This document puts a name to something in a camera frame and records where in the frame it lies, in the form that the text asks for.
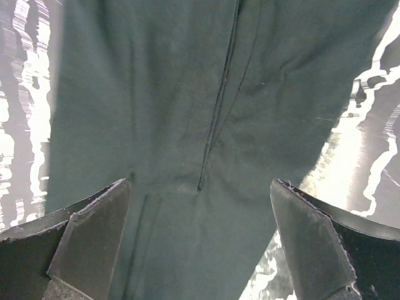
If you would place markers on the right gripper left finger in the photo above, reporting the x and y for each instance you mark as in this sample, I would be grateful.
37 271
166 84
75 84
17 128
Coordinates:
67 254

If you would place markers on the black polo shirt blue logo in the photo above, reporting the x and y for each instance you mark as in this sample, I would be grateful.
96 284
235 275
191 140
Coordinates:
201 104

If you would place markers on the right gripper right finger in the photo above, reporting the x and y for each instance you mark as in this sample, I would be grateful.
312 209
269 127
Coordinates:
332 253

